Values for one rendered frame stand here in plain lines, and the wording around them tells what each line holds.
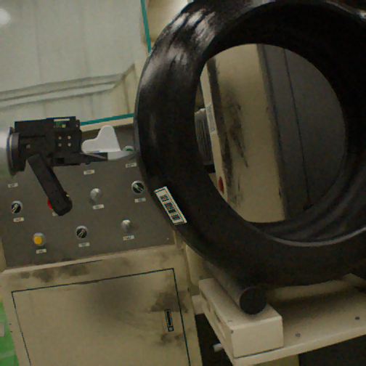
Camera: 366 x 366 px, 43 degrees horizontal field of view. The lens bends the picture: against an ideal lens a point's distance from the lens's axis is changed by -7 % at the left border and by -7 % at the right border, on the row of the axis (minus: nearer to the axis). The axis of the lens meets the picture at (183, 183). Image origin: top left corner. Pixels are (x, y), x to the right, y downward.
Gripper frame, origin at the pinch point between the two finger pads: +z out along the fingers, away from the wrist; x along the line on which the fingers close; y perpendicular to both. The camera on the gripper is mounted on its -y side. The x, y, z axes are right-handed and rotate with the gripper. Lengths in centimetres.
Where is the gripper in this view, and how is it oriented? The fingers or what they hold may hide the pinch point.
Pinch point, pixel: (129, 157)
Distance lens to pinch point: 83.9
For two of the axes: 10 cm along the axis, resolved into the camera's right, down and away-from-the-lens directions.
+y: -0.4, -10.0, -0.4
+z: 9.9, -0.5, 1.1
